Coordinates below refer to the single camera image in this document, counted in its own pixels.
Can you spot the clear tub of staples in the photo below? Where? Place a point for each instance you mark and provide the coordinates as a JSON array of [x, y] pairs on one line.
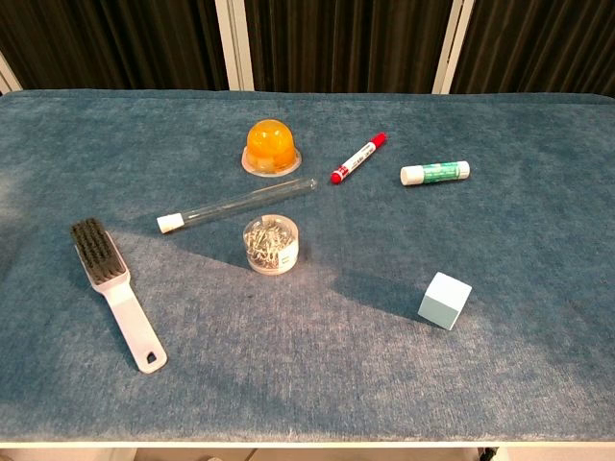
[[271, 245]]

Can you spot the glass test tube white cap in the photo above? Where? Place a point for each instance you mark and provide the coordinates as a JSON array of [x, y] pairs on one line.
[[230, 204]]

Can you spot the red whiteboard marker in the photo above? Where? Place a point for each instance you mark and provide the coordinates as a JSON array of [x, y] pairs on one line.
[[358, 158]]

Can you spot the orange jelly cup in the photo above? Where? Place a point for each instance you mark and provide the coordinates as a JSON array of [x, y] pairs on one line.
[[271, 144]]

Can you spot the green and white glue stick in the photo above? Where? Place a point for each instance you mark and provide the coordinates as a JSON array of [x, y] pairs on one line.
[[435, 172]]

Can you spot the blue velvet table cloth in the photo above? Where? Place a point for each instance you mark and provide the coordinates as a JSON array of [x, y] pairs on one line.
[[307, 374]]

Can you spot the light blue cube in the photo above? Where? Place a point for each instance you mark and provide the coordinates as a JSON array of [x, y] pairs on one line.
[[444, 301]]

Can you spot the dark pleated curtain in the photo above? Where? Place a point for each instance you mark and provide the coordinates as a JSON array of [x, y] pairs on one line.
[[346, 43]]

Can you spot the white brush with black bristles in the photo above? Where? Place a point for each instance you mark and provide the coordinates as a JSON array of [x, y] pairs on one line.
[[108, 274]]

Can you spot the white vertical frame post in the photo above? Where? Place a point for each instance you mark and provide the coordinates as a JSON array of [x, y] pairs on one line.
[[235, 43], [8, 77], [451, 45]]

